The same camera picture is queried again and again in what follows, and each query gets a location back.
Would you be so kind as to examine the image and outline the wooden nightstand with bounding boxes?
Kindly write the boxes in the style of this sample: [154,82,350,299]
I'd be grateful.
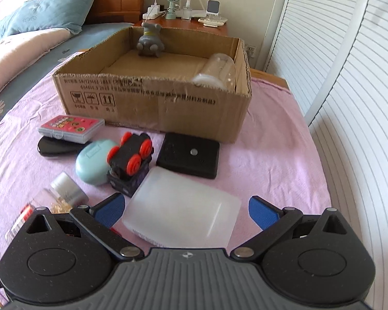
[132,18,230,39]

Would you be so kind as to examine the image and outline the black square box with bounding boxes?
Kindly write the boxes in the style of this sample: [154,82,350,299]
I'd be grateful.
[156,132,220,179]

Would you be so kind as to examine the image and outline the glass jar with silver lid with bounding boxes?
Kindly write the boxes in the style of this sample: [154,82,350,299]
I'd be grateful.
[32,172,89,215]

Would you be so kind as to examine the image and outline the white louvred wardrobe door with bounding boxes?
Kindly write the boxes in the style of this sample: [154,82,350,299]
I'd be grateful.
[305,0,388,310]
[262,0,387,123]

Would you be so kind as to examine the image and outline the mint green round case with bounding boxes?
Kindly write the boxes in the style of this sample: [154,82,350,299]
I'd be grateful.
[75,139,120,186]

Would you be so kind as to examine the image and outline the wooden headboard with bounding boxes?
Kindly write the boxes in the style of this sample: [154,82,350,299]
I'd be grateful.
[0,0,146,44]

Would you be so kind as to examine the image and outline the grey toy animal figure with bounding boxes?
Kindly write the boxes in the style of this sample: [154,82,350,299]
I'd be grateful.
[137,20,165,57]

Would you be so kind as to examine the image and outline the brown cardboard box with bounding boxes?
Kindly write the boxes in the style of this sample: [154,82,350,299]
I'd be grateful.
[53,26,253,144]

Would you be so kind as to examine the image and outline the white smart display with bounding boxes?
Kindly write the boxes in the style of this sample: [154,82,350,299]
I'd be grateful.
[206,0,227,22]

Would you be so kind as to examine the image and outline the blue pillow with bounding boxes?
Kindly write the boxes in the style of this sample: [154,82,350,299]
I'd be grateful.
[0,0,104,42]

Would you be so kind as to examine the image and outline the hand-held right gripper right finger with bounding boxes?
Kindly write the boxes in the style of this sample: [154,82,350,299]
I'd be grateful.
[229,195,356,262]

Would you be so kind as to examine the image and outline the pink blanket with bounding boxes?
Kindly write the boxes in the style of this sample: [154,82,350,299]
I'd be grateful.
[0,68,335,310]

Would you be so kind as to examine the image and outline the translucent white plastic bottle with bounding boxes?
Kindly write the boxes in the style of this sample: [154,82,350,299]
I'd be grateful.
[121,166,241,249]

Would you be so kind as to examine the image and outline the dark purple small box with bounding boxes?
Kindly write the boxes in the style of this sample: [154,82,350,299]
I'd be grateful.
[106,158,151,198]

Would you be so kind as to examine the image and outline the black toy train red wheels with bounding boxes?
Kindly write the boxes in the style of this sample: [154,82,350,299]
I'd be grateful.
[107,132,155,179]

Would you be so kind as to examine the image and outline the wooden frame edge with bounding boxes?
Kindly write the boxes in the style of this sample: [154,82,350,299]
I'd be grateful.
[250,68,290,92]

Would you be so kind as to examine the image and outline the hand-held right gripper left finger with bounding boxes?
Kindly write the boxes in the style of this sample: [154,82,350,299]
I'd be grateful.
[26,193,146,262]

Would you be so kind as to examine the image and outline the red and white small container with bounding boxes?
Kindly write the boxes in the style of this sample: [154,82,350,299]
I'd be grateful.
[5,203,36,244]

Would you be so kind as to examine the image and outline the pink card case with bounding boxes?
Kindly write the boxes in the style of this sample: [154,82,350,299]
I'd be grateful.
[37,115,105,145]

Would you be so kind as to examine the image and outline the black teardrop-shaped case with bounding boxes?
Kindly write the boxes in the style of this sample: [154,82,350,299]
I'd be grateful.
[36,136,93,160]

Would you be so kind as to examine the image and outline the clear plastic jar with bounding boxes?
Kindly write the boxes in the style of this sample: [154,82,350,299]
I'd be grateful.
[191,52,236,91]

